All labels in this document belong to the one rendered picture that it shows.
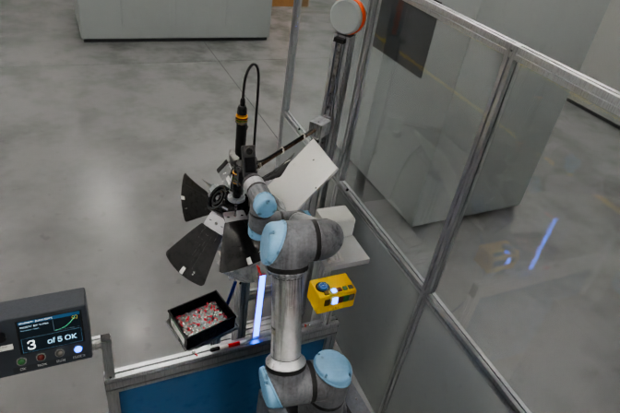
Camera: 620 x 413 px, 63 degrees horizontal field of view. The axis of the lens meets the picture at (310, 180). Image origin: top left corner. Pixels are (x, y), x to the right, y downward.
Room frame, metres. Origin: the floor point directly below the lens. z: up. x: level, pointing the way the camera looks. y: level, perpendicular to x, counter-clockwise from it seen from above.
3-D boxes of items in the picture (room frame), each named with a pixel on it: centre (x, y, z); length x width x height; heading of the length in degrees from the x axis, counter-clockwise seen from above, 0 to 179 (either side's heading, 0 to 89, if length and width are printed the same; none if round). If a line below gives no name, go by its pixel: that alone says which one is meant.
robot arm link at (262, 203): (1.37, 0.15, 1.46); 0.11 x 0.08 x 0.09; 28
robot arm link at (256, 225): (1.38, 0.13, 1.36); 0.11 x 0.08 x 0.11; 111
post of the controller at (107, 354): (1.05, 0.58, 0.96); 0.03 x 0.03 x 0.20; 28
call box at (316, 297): (1.43, -0.15, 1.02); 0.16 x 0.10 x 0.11; 118
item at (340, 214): (2.05, -0.15, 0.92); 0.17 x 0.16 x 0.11; 118
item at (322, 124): (2.17, -0.01, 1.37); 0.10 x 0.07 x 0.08; 153
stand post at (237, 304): (1.78, 0.25, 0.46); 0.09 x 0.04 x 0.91; 28
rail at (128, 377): (1.25, 0.20, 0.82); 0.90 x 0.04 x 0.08; 118
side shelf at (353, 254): (1.97, -0.16, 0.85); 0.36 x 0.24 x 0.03; 28
